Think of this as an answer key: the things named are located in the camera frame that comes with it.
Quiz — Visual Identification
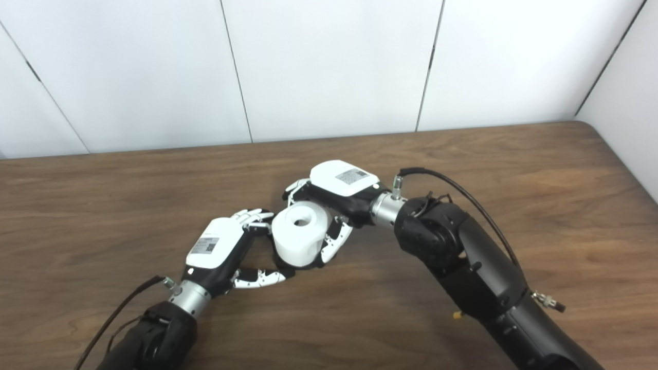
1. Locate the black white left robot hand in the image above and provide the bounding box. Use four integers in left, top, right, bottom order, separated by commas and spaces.
182, 208, 296, 299

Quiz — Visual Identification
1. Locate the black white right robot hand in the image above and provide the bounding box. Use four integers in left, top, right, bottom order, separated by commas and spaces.
282, 160, 394, 268

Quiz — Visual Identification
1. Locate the black plastic holder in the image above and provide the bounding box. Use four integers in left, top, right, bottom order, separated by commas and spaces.
272, 258, 309, 279

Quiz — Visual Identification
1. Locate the round white plastic piece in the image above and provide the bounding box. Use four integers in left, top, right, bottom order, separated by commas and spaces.
271, 201, 332, 268

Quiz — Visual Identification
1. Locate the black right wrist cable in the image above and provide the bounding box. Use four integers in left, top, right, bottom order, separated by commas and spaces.
392, 167, 566, 313

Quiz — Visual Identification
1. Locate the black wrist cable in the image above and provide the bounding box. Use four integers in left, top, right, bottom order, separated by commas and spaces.
392, 167, 566, 313
74, 275, 181, 370

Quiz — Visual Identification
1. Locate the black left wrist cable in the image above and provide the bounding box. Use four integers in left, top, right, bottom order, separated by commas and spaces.
74, 275, 181, 370

